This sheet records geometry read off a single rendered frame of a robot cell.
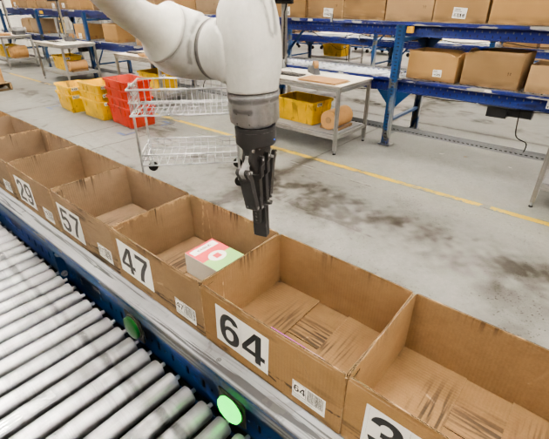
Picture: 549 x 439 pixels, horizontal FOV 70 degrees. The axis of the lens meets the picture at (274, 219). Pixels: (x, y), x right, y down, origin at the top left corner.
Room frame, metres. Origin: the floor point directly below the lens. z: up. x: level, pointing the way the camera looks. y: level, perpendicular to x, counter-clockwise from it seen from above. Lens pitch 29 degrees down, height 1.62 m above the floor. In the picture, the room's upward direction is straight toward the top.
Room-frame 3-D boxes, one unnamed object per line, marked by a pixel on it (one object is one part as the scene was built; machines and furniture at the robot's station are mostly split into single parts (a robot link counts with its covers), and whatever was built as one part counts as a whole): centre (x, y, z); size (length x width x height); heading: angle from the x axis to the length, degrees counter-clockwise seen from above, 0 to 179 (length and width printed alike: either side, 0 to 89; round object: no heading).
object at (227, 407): (0.56, 0.10, 0.81); 0.07 x 0.01 x 0.07; 50
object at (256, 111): (0.70, 0.04, 1.45); 0.09 x 0.09 x 0.06
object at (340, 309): (0.69, -0.07, 0.96); 0.39 x 0.29 x 0.17; 50
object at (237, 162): (3.75, 0.78, 0.52); 1.07 x 0.56 x 1.03; 97
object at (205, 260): (0.96, 0.17, 0.92); 0.16 x 0.11 x 0.07; 50
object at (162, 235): (0.95, 0.23, 0.96); 0.39 x 0.29 x 0.17; 50
